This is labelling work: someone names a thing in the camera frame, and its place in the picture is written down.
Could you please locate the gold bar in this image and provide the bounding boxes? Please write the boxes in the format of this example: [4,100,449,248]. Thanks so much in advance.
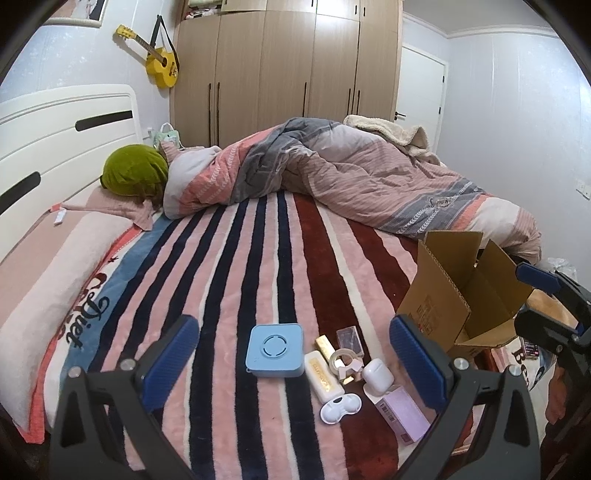
[315,336,340,365]

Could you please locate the wooden wardrobe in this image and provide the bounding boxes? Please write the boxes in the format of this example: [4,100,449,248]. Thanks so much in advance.
[169,0,404,148]

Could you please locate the framed wall picture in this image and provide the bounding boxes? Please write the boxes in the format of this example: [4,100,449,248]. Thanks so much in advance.
[46,0,103,28]

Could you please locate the clear plastic bags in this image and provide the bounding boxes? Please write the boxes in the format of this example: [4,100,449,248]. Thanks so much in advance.
[538,256,578,280]

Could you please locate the cardboard box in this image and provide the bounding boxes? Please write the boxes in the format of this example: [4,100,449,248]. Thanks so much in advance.
[396,230,536,363]

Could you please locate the yellow guitar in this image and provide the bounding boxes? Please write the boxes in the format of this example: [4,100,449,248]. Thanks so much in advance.
[115,15,181,89]

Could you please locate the striped plush blanket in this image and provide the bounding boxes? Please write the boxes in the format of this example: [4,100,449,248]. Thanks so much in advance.
[28,189,559,480]

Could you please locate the clear plastic box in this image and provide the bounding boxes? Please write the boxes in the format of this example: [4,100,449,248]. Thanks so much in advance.
[336,326,366,358]

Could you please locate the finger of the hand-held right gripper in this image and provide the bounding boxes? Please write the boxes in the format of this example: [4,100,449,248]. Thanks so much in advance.
[516,262,591,324]
[514,308,591,370]

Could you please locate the green velvet pillow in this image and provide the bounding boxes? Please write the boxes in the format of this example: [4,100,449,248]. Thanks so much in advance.
[100,144,169,201]

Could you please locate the beige fleece blanket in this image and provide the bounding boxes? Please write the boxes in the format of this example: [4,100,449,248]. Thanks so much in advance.
[343,114,441,164]

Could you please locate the pink and grey quilt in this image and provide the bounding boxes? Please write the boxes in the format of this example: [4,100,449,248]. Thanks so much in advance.
[159,117,542,264]

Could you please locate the blue square box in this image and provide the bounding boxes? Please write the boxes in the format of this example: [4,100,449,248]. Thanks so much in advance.
[244,323,305,379]

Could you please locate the red garment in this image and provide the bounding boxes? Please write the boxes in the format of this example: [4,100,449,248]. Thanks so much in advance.
[542,364,591,480]

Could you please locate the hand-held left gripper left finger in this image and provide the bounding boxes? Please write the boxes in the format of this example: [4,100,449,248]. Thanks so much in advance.
[48,315,200,480]

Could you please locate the long pink and white pillow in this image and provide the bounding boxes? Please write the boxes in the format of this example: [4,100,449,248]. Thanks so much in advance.
[0,210,139,428]

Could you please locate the white contact lens case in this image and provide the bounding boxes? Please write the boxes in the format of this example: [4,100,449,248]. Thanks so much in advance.
[320,392,363,426]

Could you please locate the tan paper bag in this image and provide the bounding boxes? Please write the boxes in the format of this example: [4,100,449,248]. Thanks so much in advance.
[526,288,577,333]

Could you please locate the white headboard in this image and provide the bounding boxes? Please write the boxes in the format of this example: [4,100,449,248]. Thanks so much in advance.
[0,84,145,266]

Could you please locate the tape dispenser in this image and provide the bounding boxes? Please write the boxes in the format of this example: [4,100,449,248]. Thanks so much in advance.
[331,349,365,384]

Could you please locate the white rectangular bar case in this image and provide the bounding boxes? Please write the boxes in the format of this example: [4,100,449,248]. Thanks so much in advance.
[303,351,346,403]

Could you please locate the white door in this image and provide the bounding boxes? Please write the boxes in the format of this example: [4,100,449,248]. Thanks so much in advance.
[392,42,448,155]

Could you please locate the plastic bag with green print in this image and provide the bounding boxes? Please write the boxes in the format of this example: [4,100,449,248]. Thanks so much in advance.
[152,122,181,151]

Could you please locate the white earbuds case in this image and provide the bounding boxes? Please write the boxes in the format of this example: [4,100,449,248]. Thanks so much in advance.
[361,357,394,397]

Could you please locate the purple box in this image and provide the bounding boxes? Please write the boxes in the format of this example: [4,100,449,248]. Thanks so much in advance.
[373,384,431,445]

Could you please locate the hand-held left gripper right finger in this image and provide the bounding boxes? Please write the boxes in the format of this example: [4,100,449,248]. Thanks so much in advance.
[389,315,542,480]

